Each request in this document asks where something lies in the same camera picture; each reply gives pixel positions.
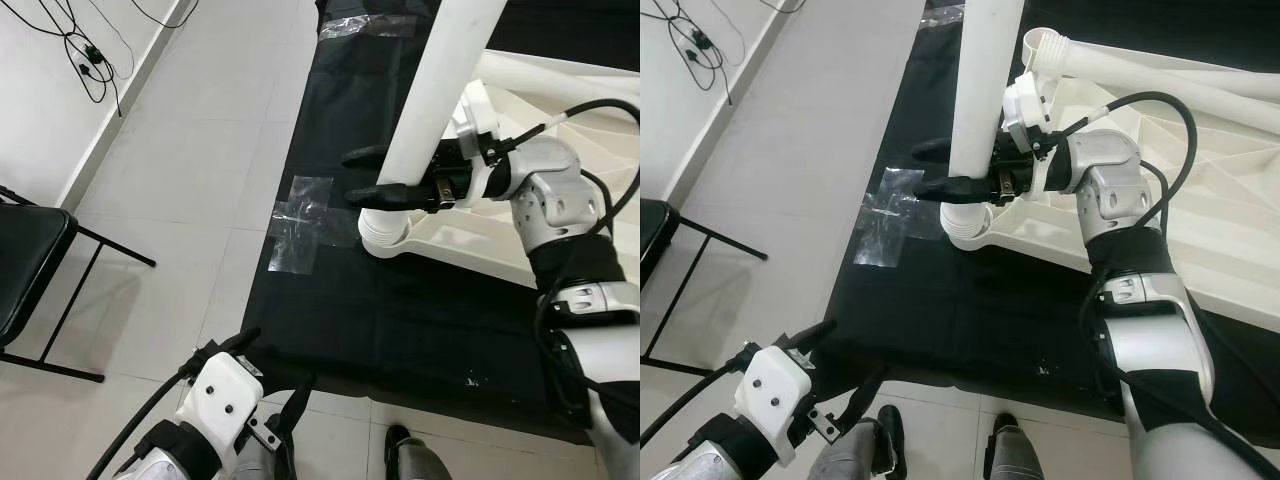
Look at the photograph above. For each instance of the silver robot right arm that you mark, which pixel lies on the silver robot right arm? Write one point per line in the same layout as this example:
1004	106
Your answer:
555	200
1110	165

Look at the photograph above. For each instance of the black table cloth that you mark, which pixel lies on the black table cloth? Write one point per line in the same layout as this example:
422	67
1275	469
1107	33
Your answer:
420	320
980	320

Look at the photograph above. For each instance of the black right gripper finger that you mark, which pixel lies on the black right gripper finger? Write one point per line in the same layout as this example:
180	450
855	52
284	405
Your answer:
958	191
392	197
368	158
935	152

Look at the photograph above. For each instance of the narrow clear tape strip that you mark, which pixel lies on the narrow clear tape strip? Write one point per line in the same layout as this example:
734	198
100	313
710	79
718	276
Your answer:
945	12
375	22

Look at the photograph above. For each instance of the small black plug adapter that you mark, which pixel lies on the small black plug adapter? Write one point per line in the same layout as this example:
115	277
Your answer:
92	52
702	42

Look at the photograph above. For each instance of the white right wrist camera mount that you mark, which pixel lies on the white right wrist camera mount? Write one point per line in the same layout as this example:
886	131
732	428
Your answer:
1025	110
475	115

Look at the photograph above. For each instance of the large clear tape patch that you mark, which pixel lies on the large clear tape patch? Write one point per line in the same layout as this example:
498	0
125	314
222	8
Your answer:
890	215
305	220

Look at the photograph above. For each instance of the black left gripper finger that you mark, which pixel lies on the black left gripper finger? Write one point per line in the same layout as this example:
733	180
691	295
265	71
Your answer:
870	398
800	338
300	408
232	345

